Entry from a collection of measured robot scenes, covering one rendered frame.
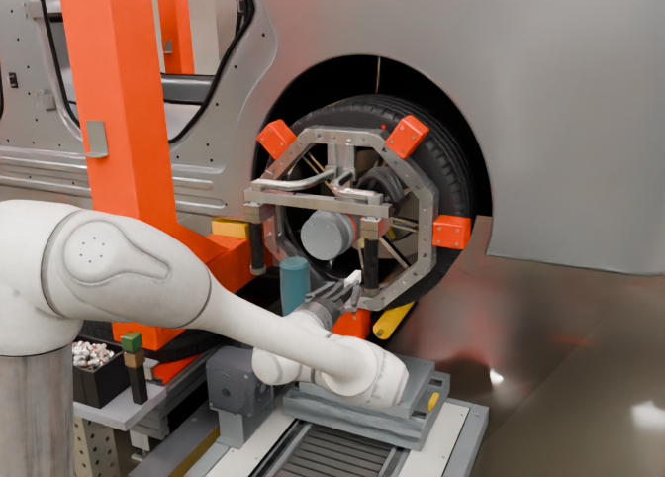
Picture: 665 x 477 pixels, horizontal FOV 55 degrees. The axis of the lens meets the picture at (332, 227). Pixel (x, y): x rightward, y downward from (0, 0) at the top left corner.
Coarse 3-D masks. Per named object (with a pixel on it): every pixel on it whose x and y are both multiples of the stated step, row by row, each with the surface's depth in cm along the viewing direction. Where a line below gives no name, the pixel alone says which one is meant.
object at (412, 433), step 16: (432, 384) 226; (448, 384) 232; (288, 400) 221; (304, 400) 223; (320, 400) 222; (432, 400) 216; (304, 416) 220; (320, 416) 217; (336, 416) 214; (352, 416) 211; (368, 416) 214; (384, 416) 212; (416, 416) 209; (432, 416) 214; (352, 432) 213; (368, 432) 211; (384, 432) 208; (400, 432) 205; (416, 432) 202; (416, 448) 204
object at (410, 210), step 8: (360, 152) 205; (368, 152) 204; (376, 152) 203; (360, 160) 206; (368, 160) 205; (360, 168) 207; (368, 168) 206; (360, 176) 208; (384, 192) 201; (408, 200) 203; (416, 200) 202; (400, 208) 205; (408, 208) 204; (416, 208) 203; (408, 216) 205; (416, 216) 204; (408, 224) 206; (400, 232) 208; (408, 232) 207; (392, 240) 211
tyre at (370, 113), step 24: (360, 96) 198; (384, 96) 197; (312, 120) 189; (336, 120) 186; (360, 120) 183; (384, 120) 180; (432, 120) 190; (432, 144) 177; (456, 144) 191; (432, 168) 178; (456, 168) 182; (456, 192) 179; (456, 216) 180; (408, 288) 194; (432, 288) 192
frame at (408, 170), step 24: (312, 144) 187; (360, 144) 176; (384, 144) 173; (288, 168) 193; (408, 168) 172; (432, 192) 173; (432, 216) 174; (288, 240) 204; (432, 264) 181; (312, 288) 198; (360, 288) 197; (384, 288) 193
